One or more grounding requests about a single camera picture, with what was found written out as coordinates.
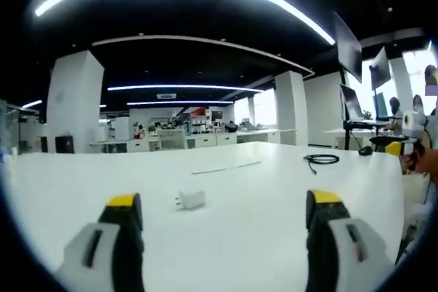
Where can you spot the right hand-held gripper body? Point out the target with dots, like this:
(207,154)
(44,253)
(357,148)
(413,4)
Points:
(413,121)

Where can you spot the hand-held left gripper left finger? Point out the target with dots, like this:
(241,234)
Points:
(102,254)

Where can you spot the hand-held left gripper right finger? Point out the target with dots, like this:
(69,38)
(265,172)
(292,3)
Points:
(337,254)

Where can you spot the white charger adapter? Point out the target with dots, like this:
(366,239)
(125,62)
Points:
(192,199)

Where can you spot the white desk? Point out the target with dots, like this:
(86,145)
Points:
(239,237)

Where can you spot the person's right hand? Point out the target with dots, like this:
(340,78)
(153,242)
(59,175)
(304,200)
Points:
(429,162)

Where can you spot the black computer mouse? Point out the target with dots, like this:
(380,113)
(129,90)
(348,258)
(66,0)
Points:
(365,150)

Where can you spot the green screen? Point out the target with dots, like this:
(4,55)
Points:
(380,105)

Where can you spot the black monitor stand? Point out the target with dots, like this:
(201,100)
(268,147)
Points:
(347,134)

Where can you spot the open laptop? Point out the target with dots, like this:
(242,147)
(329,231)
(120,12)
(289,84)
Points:
(354,105)

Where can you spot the small tilted monitor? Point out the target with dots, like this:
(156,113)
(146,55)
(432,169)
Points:
(380,69)

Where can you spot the large black monitor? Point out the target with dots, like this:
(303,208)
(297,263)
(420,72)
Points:
(349,49)

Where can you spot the row of white office desks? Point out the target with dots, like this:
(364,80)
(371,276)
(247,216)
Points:
(191,139)

